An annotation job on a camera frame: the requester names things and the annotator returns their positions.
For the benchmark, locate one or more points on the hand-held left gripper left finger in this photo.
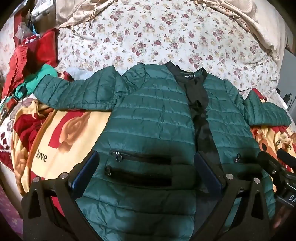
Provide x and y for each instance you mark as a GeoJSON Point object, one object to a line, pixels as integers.
{"type": "Point", "coordinates": [87, 170]}

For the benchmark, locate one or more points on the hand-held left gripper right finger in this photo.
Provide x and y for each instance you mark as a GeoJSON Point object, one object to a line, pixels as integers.
{"type": "Point", "coordinates": [207, 170]}

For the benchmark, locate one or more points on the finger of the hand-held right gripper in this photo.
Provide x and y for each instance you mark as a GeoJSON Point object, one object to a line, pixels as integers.
{"type": "Point", "coordinates": [286, 155]}
{"type": "Point", "coordinates": [269, 162]}

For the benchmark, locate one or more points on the green quilted puffer jacket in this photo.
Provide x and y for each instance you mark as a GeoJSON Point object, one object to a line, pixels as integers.
{"type": "Point", "coordinates": [148, 120]}

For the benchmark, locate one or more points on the person's right hand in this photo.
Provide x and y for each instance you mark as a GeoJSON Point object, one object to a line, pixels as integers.
{"type": "Point", "coordinates": [281, 217]}

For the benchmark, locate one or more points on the rose printed yellow blanket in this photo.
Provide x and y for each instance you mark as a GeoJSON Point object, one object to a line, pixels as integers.
{"type": "Point", "coordinates": [67, 132]}

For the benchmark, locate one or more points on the light grey fleece garment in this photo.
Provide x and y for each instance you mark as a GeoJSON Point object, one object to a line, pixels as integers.
{"type": "Point", "coordinates": [79, 74]}

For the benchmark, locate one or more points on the bright green garment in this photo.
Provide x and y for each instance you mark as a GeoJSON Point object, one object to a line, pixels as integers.
{"type": "Point", "coordinates": [34, 81]}

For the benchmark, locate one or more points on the red cloth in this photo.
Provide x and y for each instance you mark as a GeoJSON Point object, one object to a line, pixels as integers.
{"type": "Point", "coordinates": [34, 53]}

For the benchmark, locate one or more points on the floral print quilt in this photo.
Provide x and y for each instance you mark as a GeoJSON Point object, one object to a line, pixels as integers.
{"type": "Point", "coordinates": [161, 34]}

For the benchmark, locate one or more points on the clear plastic container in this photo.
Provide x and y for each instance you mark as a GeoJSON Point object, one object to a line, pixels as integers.
{"type": "Point", "coordinates": [38, 8]}

